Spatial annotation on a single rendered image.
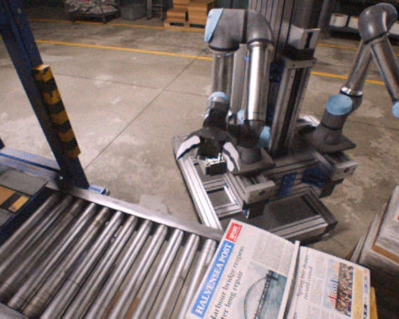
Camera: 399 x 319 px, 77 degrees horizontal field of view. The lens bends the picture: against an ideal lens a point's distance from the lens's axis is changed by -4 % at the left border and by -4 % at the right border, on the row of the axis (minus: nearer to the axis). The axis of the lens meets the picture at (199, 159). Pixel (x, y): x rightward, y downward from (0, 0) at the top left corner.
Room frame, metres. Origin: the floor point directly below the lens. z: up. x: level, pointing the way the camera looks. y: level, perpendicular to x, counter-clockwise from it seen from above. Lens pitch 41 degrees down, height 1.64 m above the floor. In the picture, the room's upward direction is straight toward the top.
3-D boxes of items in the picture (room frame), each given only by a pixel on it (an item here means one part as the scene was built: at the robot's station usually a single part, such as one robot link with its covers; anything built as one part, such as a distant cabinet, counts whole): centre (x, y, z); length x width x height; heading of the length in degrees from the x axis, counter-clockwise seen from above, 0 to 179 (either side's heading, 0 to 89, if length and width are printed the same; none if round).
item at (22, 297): (0.49, 0.52, 0.78); 0.47 x 0.05 x 0.05; 161
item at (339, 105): (1.15, -0.71, 0.98); 0.13 x 0.12 x 0.14; 133
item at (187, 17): (7.12, 0.16, 0.28); 1.20 x 0.83 x 0.57; 71
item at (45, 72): (0.99, 0.63, 1.05); 0.05 x 0.05 x 0.45; 71
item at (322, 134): (1.15, -0.70, 0.87); 0.15 x 0.15 x 0.10
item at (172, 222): (0.60, 0.06, 0.74); 1.34 x 0.05 x 0.12; 71
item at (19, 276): (0.51, 0.58, 0.78); 0.47 x 0.05 x 0.05; 161
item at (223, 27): (1.02, -0.10, 1.19); 0.15 x 0.12 x 0.55; 82
